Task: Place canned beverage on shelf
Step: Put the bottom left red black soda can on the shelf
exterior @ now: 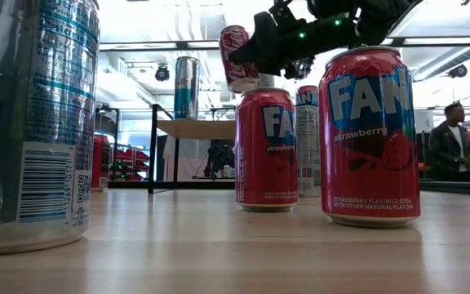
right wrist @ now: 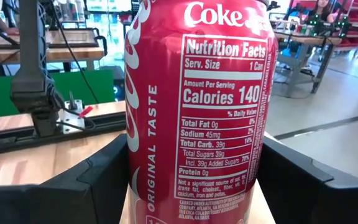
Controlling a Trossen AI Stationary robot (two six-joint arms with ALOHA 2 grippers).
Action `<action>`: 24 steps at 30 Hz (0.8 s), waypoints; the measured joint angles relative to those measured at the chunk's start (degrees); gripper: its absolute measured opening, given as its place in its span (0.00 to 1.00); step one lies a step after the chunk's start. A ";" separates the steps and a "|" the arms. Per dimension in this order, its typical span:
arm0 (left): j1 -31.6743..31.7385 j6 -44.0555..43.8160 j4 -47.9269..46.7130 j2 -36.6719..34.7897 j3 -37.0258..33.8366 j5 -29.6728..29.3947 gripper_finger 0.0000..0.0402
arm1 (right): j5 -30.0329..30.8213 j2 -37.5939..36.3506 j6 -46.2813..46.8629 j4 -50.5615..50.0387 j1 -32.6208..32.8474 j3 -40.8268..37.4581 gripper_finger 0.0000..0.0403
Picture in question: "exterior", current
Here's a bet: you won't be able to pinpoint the red Coca-Cola can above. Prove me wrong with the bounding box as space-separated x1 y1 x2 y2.
218 24 260 94

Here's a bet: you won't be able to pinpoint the black ceiling spotlight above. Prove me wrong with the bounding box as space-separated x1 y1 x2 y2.
290 60 313 81
447 64 468 79
154 65 171 82

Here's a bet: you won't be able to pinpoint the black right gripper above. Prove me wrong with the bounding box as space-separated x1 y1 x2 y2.
229 0 361 65

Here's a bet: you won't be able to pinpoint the wooden shelf black metal legs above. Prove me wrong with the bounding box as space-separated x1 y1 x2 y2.
148 103 237 195

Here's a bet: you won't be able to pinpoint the black aluminium extrusion frame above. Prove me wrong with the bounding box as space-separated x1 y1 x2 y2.
108 179 470 198

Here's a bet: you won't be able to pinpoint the black overhead beam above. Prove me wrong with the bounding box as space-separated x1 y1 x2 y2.
98 35 470 53

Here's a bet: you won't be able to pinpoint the silver blue energy drink can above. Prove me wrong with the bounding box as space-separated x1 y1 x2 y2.
173 57 201 121
0 0 101 255

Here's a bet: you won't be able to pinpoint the slim Fanta can black lid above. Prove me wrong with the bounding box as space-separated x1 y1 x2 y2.
295 84 322 198

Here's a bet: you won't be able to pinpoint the white cloth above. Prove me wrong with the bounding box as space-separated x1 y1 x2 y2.
162 134 214 183

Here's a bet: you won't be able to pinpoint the red Fanta strawberry can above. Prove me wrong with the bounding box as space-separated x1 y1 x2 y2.
234 87 299 212
318 45 422 229

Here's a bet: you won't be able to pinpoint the white pillar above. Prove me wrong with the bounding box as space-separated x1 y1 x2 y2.
420 109 436 134

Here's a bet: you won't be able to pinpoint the grey slim can black lid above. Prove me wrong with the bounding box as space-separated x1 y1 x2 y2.
258 73 276 89

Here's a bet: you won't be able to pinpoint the red storage rack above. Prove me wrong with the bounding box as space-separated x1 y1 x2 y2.
112 145 151 183

